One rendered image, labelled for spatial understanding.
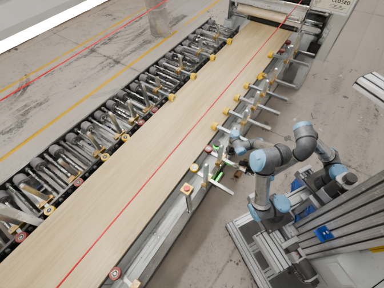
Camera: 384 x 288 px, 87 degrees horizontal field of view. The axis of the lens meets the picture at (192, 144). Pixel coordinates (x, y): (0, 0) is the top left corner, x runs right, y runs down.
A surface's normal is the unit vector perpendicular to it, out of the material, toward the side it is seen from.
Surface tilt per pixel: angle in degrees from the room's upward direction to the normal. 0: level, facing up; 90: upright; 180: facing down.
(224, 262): 0
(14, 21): 61
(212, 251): 0
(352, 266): 0
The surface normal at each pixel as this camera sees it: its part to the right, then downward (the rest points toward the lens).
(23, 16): 0.70, 0.12
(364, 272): -0.04, -0.56
